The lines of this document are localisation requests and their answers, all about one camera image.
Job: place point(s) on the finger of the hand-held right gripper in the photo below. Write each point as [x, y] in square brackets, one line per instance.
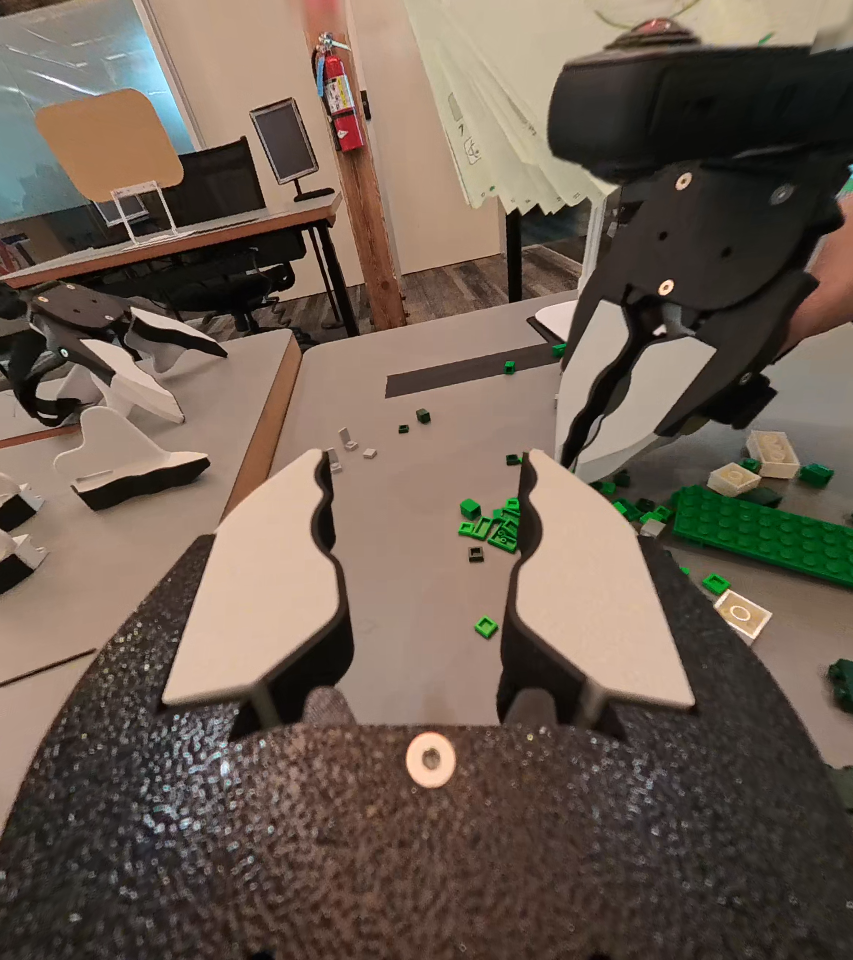
[666, 390]
[591, 352]

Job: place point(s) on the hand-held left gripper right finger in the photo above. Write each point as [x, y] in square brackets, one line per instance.
[591, 600]

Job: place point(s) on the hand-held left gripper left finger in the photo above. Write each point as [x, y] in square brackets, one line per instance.
[261, 592]

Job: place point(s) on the grey desk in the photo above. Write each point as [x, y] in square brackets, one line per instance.
[411, 465]

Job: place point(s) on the background wooden desk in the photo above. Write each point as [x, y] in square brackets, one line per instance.
[246, 221]

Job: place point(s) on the person's right hand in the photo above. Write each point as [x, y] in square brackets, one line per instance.
[843, 270]

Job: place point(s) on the cream square brick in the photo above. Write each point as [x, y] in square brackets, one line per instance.
[732, 478]
[741, 615]

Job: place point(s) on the cream long brick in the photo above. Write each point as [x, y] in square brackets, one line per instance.
[771, 450]

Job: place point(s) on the dark green slope brick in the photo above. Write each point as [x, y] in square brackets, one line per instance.
[762, 496]

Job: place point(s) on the large green plate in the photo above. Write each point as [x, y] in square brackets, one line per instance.
[786, 536]

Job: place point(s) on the thin dark stick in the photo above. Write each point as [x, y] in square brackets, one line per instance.
[48, 667]

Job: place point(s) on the instruction booklet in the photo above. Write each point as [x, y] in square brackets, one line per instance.
[501, 97]

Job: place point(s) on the wooden pillar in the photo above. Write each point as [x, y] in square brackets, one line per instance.
[366, 210]

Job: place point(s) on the black office chair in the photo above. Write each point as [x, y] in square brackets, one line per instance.
[201, 285]

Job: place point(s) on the spare hand-held gripper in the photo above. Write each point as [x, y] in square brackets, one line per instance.
[74, 307]

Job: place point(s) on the red fire extinguisher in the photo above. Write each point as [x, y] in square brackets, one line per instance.
[336, 90]

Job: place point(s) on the small framed tablet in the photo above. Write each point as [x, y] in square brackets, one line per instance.
[284, 139]

